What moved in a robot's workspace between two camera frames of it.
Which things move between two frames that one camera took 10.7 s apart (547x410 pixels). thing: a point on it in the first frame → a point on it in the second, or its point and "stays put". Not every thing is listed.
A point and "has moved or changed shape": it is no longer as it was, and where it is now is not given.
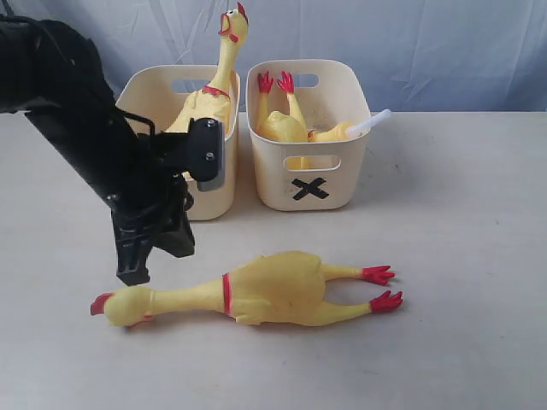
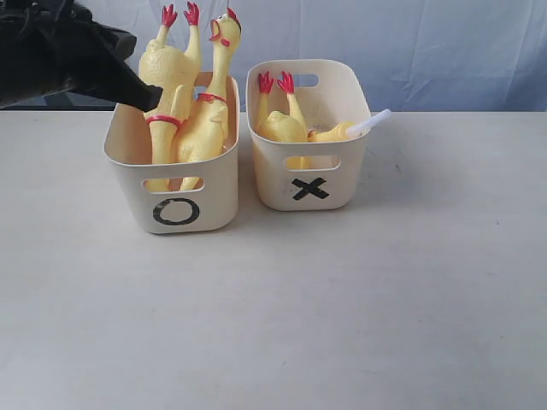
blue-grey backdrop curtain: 413,55 stays put
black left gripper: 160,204 → 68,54
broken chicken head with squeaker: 343,131 stays put
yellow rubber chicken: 279,288 has moved or changed shape
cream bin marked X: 312,177 stays put
